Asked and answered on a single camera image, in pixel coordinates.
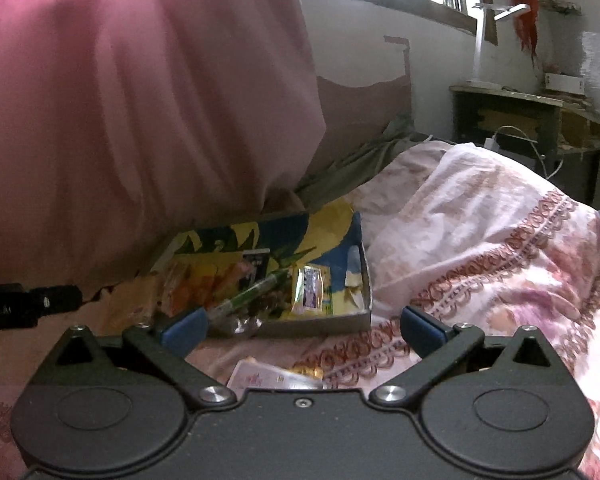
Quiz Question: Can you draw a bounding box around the shallow cardboard box printed lining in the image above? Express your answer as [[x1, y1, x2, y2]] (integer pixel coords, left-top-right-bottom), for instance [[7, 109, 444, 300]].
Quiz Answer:
[[150, 199, 374, 339]]

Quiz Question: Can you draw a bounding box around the white desk lamp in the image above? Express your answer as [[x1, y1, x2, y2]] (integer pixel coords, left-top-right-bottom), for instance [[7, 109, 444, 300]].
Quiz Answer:
[[466, 2, 532, 87]]

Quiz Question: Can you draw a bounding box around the grey-green cloth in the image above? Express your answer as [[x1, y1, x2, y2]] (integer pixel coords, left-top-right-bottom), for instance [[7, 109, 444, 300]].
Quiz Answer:
[[297, 114, 433, 207]]

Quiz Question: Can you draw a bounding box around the pink hanging cloth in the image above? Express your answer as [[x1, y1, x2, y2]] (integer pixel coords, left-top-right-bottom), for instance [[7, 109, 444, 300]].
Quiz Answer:
[[0, 0, 329, 288]]

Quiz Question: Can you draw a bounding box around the white cable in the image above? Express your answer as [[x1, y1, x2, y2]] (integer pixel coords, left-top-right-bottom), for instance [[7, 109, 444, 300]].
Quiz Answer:
[[484, 125, 567, 179]]

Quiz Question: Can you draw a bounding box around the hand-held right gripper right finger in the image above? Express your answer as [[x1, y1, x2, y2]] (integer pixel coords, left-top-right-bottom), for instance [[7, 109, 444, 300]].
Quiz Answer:
[[371, 306, 575, 407]]

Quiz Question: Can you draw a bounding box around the white snack pack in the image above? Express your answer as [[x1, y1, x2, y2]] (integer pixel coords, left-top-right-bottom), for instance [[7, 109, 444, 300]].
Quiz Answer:
[[226, 356, 327, 392]]

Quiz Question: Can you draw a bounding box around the floral pink quilt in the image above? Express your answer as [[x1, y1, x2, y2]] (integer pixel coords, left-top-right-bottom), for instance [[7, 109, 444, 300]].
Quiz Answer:
[[0, 141, 600, 480]]

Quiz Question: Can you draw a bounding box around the white box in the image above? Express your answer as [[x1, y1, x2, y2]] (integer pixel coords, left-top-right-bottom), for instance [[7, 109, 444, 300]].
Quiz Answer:
[[544, 73, 587, 94]]

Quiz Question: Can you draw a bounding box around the green pen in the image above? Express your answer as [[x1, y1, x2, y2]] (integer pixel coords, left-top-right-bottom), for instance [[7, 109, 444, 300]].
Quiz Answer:
[[207, 267, 294, 324]]

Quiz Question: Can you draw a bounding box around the clear bag of orange snacks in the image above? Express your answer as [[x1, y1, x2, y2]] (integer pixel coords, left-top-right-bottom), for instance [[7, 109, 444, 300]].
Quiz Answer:
[[164, 259, 247, 317]]

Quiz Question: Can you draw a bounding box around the wooden desk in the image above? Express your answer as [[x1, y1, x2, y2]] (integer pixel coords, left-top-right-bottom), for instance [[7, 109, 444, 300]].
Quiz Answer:
[[449, 84, 600, 207]]

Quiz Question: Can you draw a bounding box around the yellow snack bar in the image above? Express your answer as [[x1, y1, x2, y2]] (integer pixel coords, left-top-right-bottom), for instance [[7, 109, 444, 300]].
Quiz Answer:
[[290, 264, 332, 318]]

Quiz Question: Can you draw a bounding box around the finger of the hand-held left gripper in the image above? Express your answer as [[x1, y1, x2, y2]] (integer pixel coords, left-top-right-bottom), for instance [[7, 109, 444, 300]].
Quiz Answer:
[[27, 285, 83, 317]]

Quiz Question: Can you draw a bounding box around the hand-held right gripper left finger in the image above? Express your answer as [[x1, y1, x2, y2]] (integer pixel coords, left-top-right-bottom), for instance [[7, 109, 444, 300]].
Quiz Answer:
[[27, 308, 238, 406]]

